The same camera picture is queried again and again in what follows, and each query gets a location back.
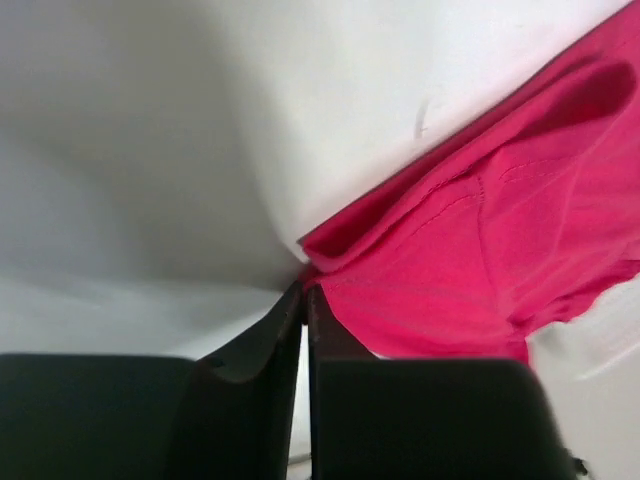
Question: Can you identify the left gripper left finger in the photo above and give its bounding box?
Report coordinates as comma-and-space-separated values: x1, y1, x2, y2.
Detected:
1, 283, 302, 479

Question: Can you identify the magenta t shirt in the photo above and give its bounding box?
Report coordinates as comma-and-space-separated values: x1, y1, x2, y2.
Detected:
301, 2, 639, 362

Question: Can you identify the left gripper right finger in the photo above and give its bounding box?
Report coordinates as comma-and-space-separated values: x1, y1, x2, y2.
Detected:
307, 287, 577, 479

